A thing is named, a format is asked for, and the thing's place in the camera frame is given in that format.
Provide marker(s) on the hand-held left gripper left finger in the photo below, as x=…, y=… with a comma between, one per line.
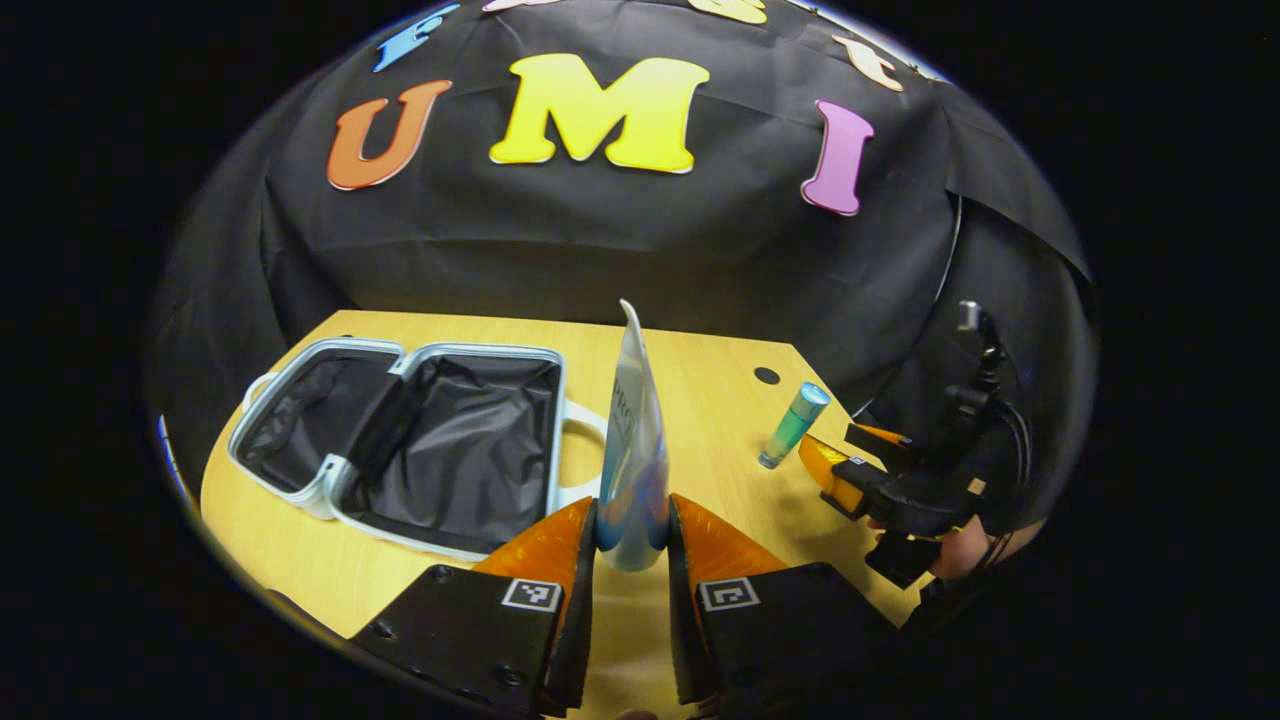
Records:
x=578, y=620

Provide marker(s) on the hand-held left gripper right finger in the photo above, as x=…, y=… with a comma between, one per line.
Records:
x=685, y=620

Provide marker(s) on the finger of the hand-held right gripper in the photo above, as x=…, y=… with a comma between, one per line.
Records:
x=880, y=442
x=850, y=480

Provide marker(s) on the teal translucent bottle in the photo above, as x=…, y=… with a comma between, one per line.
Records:
x=790, y=430

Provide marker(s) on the white blue squeeze tube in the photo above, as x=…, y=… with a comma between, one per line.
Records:
x=635, y=450

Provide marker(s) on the light blue suitcase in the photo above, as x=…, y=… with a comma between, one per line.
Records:
x=460, y=440

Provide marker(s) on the black table grommet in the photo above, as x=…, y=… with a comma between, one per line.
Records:
x=766, y=375

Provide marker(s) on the black backdrop cloth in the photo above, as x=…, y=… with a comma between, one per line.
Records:
x=600, y=250

